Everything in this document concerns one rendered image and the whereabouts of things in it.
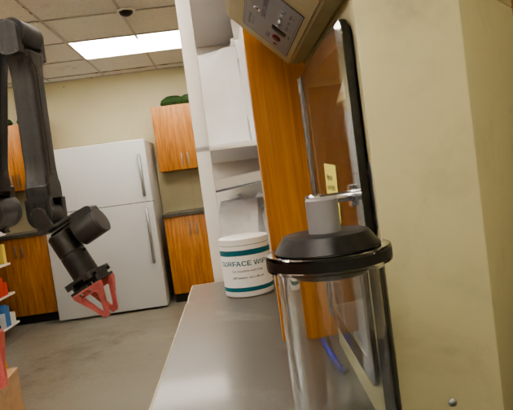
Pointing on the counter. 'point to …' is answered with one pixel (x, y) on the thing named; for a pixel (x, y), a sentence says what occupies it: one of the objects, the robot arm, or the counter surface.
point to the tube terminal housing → (449, 194)
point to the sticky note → (331, 178)
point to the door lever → (339, 196)
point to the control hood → (313, 16)
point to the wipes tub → (245, 264)
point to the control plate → (261, 25)
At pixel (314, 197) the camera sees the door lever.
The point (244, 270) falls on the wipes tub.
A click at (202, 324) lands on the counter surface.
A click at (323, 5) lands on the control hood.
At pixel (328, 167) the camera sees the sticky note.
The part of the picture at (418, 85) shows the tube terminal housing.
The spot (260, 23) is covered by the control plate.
